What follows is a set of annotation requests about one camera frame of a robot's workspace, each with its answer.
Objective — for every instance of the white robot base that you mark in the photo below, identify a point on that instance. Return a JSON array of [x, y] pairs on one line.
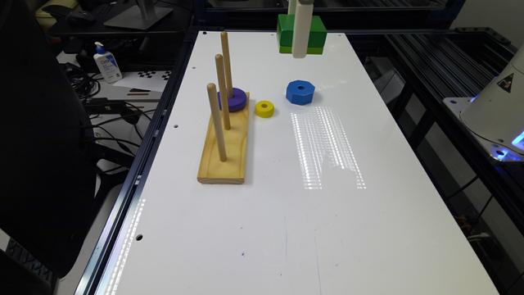
[[494, 117]]

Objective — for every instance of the blue octagon block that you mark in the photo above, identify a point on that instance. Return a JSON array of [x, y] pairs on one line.
[[300, 92]]

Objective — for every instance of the white lotion pump bottle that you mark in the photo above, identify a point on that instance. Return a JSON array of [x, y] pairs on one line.
[[107, 64]]

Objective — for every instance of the wooden peg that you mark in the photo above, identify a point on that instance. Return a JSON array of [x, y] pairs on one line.
[[219, 62], [227, 64], [216, 118]]

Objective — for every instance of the black computer mouse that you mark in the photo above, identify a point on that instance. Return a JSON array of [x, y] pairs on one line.
[[80, 18]]

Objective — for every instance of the front wooden peg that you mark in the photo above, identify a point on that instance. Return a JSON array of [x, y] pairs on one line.
[[216, 118]]

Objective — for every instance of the wooden peg base board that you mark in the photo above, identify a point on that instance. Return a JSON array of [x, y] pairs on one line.
[[232, 171]]

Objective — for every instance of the yellow ring block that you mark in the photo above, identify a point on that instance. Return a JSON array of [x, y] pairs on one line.
[[264, 109]]

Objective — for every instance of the rear wooden peg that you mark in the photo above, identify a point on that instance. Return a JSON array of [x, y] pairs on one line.
[[227, 64]]

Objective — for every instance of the monitor stand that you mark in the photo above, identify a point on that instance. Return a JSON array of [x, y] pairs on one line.
[[139, 17]]

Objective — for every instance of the purple ring block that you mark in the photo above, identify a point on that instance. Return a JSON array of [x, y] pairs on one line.
[[238, 101]]

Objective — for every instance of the checkerboard calibration sheet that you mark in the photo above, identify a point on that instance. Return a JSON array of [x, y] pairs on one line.
[[154, 80]]

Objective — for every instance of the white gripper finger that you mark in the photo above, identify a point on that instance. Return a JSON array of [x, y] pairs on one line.
[[301, 29], [291, 7]]

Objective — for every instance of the middle wooden peg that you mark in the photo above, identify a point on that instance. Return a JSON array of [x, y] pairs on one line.
[[219, 62]]

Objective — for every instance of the green square block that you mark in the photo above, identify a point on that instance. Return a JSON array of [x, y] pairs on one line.
[[285, 29]]

